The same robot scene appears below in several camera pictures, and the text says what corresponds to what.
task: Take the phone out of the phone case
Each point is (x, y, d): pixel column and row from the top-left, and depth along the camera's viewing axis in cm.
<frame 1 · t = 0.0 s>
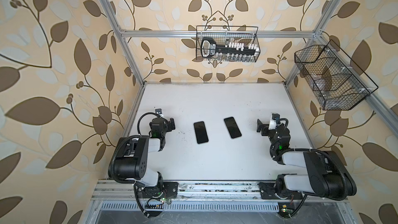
left hand: (161, 118, 94), fingers open
right hand: (267, 120, 90), fingers open
left black smartphone in case: (201, 135, 96), on the table
right black smartphone in case: (232, 127, 99), on the table

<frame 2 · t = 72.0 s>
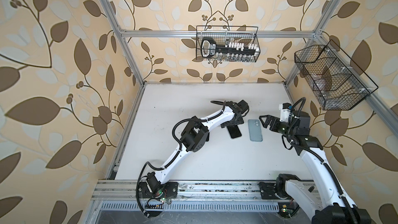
left hand: (233, 121, 97), fingers open
right hand: (266, 119, 80), fingers open
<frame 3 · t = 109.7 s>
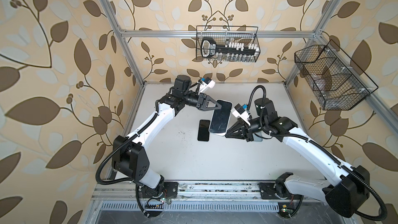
left hand: (216, 106, 64), fingers closed
right hand: (225, 135, 65), fingers closed
right black smartphone in case: (221, 118, 65), point 33 cm above the table
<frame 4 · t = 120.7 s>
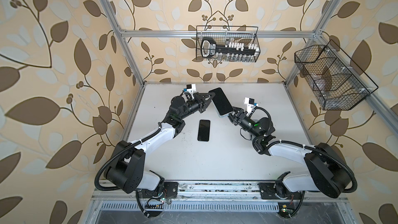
left hand: (212, 93, 70), fingers closed
right hand: (223, 108, 72), fingers open
right black smartphone in case: (221, 102, 71), point 33 cm above the table
